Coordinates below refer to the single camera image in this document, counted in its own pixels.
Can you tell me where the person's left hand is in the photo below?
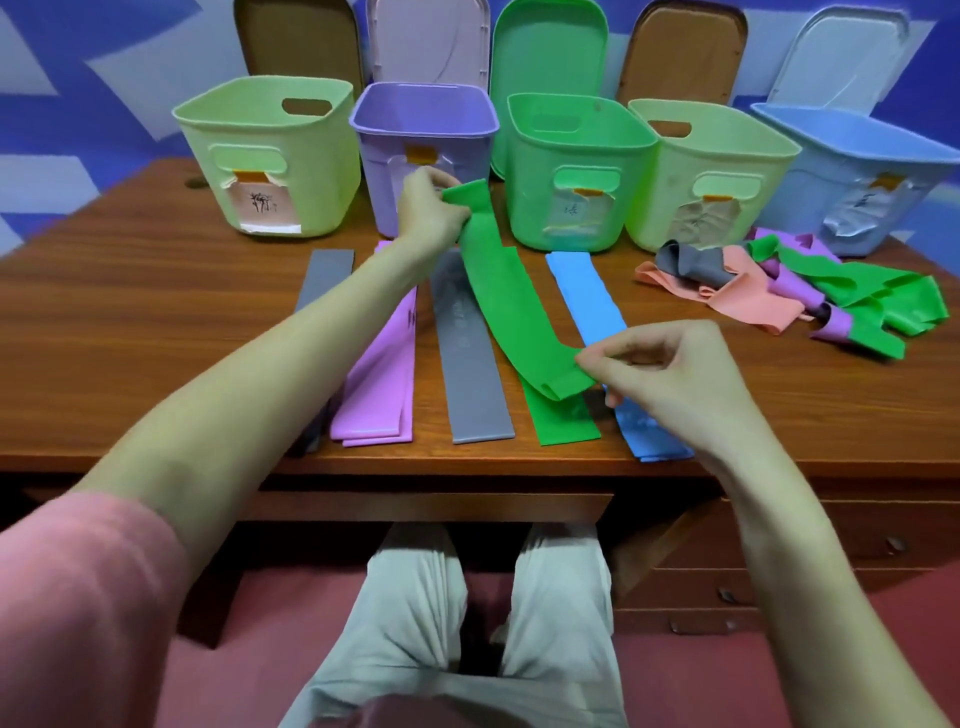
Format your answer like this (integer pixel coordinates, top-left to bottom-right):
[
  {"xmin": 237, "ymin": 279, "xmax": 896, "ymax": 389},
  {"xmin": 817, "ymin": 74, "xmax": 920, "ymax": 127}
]
[{"xmin": 396, "ymin": 166, "xmax": 472, "ymax": 262}]

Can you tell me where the person's right hand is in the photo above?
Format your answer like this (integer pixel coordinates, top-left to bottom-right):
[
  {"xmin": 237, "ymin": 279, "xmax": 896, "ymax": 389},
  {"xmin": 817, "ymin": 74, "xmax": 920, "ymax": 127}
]
[{"xmin": 575, "ymin": 320, "xmax": 753, "ymax": 460}]

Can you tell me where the long green resistance band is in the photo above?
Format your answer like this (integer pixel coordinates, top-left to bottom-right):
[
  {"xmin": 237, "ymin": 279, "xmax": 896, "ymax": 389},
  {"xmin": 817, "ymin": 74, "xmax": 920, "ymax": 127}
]
[{"xmin": 441, "ymin": 178, "xmax": 598, "ymax": 403}]

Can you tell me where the person's left forearm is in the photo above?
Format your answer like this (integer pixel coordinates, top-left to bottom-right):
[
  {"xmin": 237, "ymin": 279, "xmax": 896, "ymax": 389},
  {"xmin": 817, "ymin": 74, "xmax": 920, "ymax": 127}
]
[{"xmin": 71, "ymin": 240, "xmax": 451, "ymax": 582}]

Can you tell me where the person's right forearm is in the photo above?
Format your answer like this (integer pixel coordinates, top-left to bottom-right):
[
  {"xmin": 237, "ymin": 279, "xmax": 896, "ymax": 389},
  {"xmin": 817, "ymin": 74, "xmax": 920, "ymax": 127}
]
[{"xmin": 693, "ymin": 420, "xmax": 948, "ymax": 728}]

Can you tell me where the flat green resistance band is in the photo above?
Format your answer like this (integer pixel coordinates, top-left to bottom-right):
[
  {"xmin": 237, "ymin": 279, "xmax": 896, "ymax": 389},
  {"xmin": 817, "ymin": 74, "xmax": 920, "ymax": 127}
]
[{"xmin": 517, "ymin": 372, "xmax": 603, "ymax": 447}]

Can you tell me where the flat blue resistance band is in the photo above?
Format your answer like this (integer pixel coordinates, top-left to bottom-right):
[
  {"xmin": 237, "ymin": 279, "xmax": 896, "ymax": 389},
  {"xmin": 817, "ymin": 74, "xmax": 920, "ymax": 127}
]
[{"xmin": 545, "ymin": 251, "xmax": 696, "ymax": 464}]

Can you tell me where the purple plastic bin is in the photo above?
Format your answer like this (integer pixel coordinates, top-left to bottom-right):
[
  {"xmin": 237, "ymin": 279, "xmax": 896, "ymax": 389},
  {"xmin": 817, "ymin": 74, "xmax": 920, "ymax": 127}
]
[{"xmin": 348, "ymin": 81, "xmax": 501, "ymax": 240}]

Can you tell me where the crumpled grey resistance band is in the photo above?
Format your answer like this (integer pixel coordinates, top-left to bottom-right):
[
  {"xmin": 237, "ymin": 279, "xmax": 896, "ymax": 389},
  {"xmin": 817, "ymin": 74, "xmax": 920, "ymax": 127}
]
[{"xmin": 654, "ymin": 240, "xmax": 741, "ymax": 291}]

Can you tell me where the flat dark grey resistance band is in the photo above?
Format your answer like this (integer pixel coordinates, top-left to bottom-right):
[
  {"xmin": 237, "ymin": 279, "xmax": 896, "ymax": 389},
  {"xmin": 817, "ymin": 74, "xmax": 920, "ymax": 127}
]
[{"xmin": 288, "ymin": 249, "xmax": 356, "ymax": 458}]

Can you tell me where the crumpled peach resistance band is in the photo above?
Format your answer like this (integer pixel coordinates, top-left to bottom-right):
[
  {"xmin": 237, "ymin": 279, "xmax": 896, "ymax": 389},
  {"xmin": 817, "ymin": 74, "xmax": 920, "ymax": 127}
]
[{"xmin": 634, "ymin": 246, "xmax": 816, "ymax": 336}]

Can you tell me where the light green plastic bin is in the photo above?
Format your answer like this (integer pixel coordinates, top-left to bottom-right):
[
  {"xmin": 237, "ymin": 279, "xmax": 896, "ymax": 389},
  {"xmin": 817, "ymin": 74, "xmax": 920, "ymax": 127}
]
[
  {"xmin": 624, "ymin": 98, "xmax": 803, "ymax": 255},
  {"xmin": 171, "ymin": 75, "xmax": 363, "ymax": 240}
]

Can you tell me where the pink bin lid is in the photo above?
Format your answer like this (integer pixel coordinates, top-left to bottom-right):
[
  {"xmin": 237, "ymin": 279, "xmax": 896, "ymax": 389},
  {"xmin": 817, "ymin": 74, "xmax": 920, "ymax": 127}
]
[{"xmin": 365, "ymin": 0, "xmax": 493, "ymax": 93}]

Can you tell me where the flat purple resistance band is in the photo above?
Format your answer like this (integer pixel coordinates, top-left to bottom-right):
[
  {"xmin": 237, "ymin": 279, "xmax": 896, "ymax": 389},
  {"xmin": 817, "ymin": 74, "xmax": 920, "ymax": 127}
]
[{"xmin": 330, "ymin": 240, "xmax": 419, "ymax": 449}]

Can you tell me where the green bin lid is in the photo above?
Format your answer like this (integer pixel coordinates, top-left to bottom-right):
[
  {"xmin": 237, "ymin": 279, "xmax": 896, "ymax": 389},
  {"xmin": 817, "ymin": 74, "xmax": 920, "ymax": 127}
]
[{"xmin": 489, "ymin": 0, "xmax": 610, "ymax": 182}]

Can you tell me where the crumpled purple resistance band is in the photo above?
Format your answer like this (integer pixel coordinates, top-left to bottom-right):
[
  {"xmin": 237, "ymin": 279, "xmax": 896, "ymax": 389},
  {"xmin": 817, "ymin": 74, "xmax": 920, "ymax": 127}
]
[{"xmin": 750, "ymin": 227, "xmax": 857, "ymax": 345}]

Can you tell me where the wooden desk drawer unit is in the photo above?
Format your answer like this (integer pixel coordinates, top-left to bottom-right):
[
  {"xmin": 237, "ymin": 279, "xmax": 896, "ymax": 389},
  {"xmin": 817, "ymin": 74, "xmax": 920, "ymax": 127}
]
[{"xmin": 609, "ymin": 491, "xmax": 960, "ymax": 637}]

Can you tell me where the brown bin lid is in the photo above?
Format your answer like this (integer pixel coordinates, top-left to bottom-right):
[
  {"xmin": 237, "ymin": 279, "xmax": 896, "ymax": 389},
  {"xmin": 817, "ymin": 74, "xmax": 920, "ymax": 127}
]
[
  {"xmin": 233, "ymin": 0, "xmax": 367, "ymax": 97},
  {"xmin": 615, "ymin": 0, "xmax": 750, "ymax": 108}
]

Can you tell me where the person's right leg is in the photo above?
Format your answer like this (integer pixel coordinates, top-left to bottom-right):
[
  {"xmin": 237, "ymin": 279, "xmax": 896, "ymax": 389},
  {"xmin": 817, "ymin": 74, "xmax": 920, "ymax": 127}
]
[{"xmin": 459, "ymin": 520, "xmax": 628, "ymax": 728}]

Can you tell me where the person's leg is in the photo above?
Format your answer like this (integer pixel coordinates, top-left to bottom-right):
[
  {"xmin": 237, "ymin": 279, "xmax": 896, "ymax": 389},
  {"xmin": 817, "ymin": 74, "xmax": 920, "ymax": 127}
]
[
  {"xmin": 459, "ymin": 520, "xmax": 628, "ymax": 728},
  {"xmin": 280, "ymin": 522, "xmax": 471, "ymax": 728}
]

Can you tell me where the wooden desk centre drawer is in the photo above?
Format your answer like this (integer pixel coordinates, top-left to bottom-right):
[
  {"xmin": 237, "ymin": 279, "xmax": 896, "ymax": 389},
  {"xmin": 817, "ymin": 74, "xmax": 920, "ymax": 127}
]
[{"xmin": 243, "ymin": 489, "xmax": 615, "ymax": 526}]

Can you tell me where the light blue plastic bin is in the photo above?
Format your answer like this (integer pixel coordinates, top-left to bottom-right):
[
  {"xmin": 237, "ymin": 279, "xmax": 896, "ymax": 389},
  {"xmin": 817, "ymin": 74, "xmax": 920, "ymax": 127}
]
[{"xmin": 750, "ymin": 102, "xmax": 960, "ymax": 259}]

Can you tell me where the crumpled green resistance band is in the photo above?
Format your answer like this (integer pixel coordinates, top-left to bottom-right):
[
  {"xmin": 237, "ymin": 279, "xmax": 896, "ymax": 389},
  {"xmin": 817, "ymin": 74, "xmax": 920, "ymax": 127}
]
[{"xmin": 746, "ymin": 234, "xmax": 951, "ymax": 362}]

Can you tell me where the person's left leg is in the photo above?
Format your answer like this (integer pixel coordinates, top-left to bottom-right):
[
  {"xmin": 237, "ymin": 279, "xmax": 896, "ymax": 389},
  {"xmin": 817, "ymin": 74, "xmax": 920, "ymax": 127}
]
[{"xmin": 280, "ymin": 522, "xmax": 471, "ymax": 728}]

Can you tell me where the white bin lid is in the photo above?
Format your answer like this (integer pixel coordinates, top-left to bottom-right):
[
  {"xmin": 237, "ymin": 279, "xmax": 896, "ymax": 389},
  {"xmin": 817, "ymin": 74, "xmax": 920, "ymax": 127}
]
[{"xmin": 765, "ymin": 5, "xmax": 912, "ymax": 118}]

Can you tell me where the pink shirt sleeve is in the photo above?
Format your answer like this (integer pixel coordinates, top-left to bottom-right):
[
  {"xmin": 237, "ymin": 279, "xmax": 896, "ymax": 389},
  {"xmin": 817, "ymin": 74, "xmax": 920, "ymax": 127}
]
[{"xmin": 0, "ymin": 491, "xmax": 190, "ymax": 728}]

